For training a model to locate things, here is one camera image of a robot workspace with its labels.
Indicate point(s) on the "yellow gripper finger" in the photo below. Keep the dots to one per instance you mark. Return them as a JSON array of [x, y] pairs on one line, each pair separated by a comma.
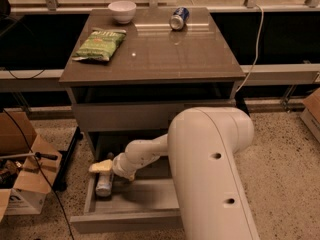
[[104, 167]]

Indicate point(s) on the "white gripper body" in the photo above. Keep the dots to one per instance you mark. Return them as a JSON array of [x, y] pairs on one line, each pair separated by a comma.
[[120, 168]]

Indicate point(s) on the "clear plastic water bottle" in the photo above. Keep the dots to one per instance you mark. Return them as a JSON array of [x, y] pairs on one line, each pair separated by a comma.
[[104, 183]]

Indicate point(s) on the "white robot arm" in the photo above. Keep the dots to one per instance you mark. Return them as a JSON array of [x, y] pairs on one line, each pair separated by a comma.
[[200, 145]]

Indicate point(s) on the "open grey middle drawer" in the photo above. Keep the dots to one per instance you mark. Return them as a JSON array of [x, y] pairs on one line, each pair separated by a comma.
[[147, 203]]

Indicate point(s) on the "closed grey top drawer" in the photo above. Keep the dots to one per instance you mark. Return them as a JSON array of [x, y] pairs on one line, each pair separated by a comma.
[[94, 117]]

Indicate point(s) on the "grey drawer cabinet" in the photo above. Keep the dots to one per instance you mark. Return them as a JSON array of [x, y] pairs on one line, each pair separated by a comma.
[[155, 64]]

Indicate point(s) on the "black stand leg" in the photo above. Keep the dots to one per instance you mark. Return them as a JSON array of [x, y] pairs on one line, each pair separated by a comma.
[[60, 181]]

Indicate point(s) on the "open cardboard box left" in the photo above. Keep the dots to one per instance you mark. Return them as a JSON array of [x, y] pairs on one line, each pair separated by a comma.
[[36, 177]]

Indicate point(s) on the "green chip bag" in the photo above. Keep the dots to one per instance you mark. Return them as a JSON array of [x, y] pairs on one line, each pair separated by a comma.
[[100, 45]]

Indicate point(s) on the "white ceramic bowl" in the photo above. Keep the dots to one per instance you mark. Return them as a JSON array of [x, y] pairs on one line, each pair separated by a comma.
[[122, 11]]

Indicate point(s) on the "blue soda can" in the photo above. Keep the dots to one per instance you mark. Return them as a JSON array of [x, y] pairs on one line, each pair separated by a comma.
[[179, 18]]

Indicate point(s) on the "cardboard box right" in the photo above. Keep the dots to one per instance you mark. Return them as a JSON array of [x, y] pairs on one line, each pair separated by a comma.
[[311, 113]]

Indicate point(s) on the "black handled tool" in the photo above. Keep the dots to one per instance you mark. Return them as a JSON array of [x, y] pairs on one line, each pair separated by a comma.
[[38, 155]]

